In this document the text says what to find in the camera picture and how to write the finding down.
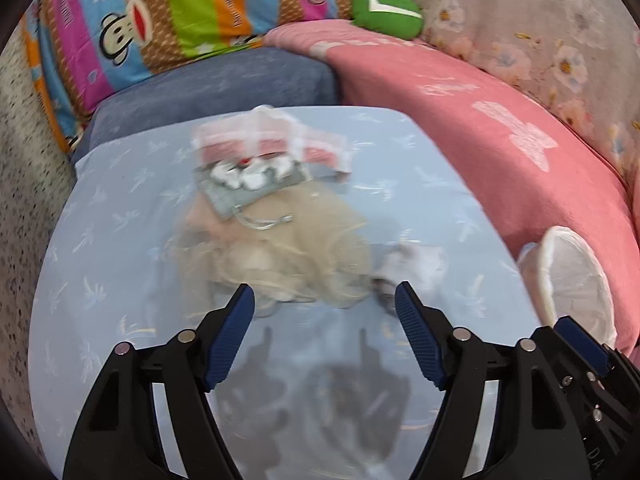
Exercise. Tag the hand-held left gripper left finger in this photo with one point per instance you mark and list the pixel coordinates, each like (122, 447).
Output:
(232, 340)

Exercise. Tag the colourful striped monkey pillow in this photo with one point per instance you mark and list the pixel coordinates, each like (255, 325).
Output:
(165, 20)

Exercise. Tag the bin with white plastic bag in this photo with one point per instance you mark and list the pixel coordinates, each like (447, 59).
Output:
(570, 280)

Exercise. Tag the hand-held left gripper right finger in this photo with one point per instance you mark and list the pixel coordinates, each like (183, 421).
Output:
(417, 340)

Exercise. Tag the pink and white plastic wrapper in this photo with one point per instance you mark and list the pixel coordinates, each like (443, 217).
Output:
(270, 135)

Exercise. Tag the light blue palm print cloth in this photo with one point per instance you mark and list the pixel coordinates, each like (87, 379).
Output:
(125, 240)

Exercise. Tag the green cushion with white tick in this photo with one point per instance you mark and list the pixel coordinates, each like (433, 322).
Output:
(387, 12)

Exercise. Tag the pink blanket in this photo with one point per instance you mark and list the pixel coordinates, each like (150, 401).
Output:
(475, 125)

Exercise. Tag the blue grey cushion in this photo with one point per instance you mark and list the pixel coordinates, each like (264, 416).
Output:
(225, 80)

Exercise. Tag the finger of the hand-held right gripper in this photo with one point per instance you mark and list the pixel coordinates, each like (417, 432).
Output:
(580, 341)

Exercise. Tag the white wrapper with dark print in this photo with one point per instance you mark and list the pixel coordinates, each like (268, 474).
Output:
(250, 176)

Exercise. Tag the white tissue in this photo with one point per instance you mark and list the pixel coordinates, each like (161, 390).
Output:
(412, 265)

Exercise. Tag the peach cloth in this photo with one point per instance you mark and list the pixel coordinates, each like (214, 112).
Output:
(202, 220)

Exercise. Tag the floral quilt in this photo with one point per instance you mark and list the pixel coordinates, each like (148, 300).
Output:
(525, 20)

